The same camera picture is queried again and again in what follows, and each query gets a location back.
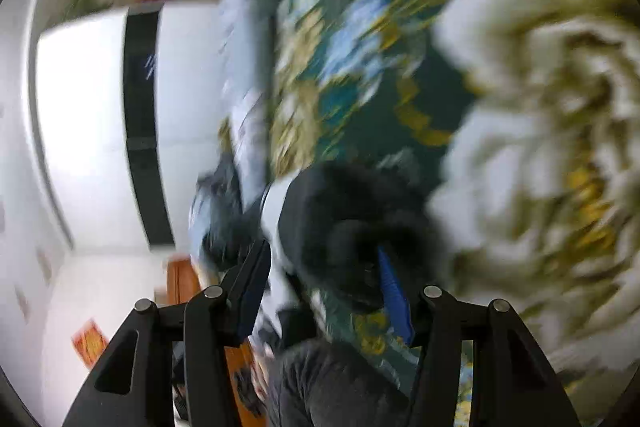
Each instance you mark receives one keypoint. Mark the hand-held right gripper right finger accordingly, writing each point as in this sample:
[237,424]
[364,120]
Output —
[395,302]

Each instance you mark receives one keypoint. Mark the blue floral duvet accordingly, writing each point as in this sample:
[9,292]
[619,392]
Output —
[240,32]

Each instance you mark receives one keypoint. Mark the red wall poster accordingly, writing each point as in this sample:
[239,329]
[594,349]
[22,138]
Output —
[90,344]

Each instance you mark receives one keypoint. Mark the orange wooden headboard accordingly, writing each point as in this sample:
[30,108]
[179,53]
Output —
[182,279]

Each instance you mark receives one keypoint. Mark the white wardrobe with black stripe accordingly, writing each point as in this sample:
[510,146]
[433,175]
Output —
[85,132]

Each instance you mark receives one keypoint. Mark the dark fleece garment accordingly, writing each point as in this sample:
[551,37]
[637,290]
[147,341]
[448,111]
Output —
[340,217]

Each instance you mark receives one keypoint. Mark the dark grey textured cloth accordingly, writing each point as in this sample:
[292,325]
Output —
[325,387]

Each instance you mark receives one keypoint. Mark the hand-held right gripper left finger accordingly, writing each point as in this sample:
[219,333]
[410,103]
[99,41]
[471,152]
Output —
[247,302]

